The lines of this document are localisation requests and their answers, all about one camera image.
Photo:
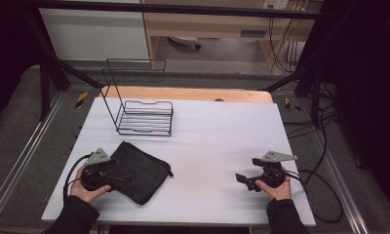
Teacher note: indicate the white cabinet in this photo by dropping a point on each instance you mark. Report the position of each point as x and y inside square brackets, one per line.
[92, 34]

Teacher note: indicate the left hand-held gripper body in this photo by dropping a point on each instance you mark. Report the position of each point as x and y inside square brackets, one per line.
[97, 170]

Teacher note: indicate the white board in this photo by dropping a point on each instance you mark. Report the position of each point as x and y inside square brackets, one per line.
[209, 146]

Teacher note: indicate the black curtain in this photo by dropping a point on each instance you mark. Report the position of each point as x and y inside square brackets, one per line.
[368, 97]
[7, 48]

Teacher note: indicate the yellow black tape strip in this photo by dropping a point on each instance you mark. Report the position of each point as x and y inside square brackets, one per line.
[291, 104]
[81, 99]

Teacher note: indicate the person's right hand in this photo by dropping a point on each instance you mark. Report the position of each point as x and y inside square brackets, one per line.
[279, 191]

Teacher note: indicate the black metal frame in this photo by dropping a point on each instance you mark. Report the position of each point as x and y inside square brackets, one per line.
[183, 9]

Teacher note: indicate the wooden board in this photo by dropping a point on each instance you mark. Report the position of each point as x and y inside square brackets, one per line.
[189, 94]

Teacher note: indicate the person's left hand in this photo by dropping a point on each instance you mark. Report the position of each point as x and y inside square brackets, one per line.
[84, 193]

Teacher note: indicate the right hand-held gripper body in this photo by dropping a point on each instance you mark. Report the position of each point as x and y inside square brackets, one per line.
[272, 172]

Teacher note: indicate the black fabric bag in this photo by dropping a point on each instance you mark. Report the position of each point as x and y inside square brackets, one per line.
[146, 175]

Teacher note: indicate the white chair base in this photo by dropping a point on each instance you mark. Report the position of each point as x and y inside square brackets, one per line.
[185, 40]

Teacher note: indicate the white power strip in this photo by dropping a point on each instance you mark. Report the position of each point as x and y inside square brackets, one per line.
[276, 4]

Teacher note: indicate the light wooden desk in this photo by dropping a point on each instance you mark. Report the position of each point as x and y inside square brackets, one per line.
[212, 24]

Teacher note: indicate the aluminium rail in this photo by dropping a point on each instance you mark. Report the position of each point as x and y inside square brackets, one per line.
[342, 185]
[20, 151]

